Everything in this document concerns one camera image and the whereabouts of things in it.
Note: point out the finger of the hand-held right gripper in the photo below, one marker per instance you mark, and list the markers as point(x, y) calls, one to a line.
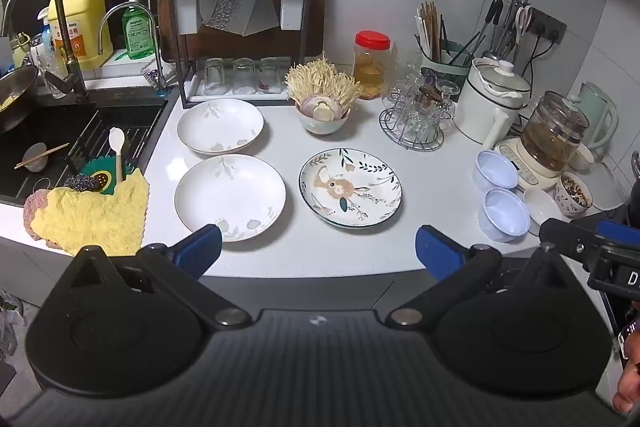
point(620, 232)
point(565, 237)

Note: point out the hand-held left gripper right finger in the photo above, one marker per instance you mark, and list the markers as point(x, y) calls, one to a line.
point(440, 252)

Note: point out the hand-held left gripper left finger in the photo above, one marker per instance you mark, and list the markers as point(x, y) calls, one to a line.
point(200, 249)

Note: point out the white leaf-print plate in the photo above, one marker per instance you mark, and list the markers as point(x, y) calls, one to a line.
point(220, 127)
point(230, 197)

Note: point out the light blue bowl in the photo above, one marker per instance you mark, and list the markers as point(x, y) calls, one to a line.
point(496, 169)
point(505, 212)

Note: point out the floral deer-print plate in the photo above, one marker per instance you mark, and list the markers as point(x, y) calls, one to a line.
point(350, 187)

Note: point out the person's right hand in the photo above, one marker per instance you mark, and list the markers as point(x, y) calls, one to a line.
point(629, 387)

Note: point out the small white dish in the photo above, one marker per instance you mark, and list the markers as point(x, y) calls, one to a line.
point(544, 207)

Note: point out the patterned bowl of grains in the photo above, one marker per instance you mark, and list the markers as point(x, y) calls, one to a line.
point(572, 194)

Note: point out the glass kettle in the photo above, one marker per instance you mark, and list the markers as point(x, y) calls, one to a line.
point(552, 132)

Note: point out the yellow cloth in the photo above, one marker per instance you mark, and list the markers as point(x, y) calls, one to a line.
point(90, 219)

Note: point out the mint green electric kettle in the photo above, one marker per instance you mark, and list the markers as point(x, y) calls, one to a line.
point(597, 117)

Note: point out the green sunflower sink mat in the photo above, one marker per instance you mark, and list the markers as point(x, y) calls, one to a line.
point(102, 179)

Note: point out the steel wool scrubber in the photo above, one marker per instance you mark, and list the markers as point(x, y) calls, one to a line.
point(80, 183)

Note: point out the set of clear glass cups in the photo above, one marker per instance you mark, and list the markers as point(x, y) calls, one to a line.
point(410, 107)

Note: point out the white electric pot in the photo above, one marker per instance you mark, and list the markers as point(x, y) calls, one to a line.
point(482, 107)

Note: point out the white drip tray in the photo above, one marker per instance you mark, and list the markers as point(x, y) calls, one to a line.
point(235, 96)

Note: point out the amber glass cup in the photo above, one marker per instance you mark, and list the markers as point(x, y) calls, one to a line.
point(430, 94)

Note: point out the pink cloth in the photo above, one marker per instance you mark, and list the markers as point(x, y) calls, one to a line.
point(32, 212)

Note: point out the white ceramic bowl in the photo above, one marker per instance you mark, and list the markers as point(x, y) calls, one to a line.
point(322, 124)

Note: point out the pair of wooden chopsticks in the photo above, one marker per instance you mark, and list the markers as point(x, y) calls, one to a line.
point(55, 149)

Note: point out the clear drinking glass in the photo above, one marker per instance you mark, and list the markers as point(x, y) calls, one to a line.
point(270, 74)
point(214, 72)
point(243, 72)

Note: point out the purple onion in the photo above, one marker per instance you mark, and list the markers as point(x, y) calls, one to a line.
point(311, 105)

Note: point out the green utensil holder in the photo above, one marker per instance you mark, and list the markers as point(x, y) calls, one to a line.
point(440, 67)

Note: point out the small grey bowl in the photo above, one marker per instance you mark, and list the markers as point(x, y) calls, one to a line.
point(35, 159)

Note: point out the black metal knife rack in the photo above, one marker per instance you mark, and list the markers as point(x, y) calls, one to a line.
point(185, 57)

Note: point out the black sink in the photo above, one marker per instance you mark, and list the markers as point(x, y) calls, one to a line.
point(50, 122)

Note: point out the red-lidded clear jar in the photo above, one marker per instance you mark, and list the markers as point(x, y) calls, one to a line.
point(371, 62)

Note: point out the plastic bag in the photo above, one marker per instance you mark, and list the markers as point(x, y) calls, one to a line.
point(10, 319)

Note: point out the chrome faucet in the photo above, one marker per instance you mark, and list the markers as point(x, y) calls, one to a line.
point(155, 42)

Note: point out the black power strip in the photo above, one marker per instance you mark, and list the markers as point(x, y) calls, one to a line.
point(547, 24)

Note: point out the bundle of wooden chopsticks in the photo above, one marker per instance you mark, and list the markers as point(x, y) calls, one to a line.
point(430, 32)

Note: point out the kitchen scissors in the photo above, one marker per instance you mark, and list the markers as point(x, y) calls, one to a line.
point(523, 19)

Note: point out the green soap bottle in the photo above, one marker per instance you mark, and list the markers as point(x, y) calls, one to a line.
point(137, 34)

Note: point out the white cutlery holder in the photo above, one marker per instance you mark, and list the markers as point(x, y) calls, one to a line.
point(292, 9)
point(186, 14)

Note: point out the metal pan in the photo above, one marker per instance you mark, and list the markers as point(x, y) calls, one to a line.
point(17, 94)

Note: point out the yellow detergent jug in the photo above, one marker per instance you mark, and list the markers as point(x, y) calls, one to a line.
point(82, 17)

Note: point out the wooden cutting board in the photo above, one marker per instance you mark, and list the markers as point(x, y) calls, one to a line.
point(312, 7)

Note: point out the tall dark faucet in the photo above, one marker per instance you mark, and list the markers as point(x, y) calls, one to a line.
point(60, 17)

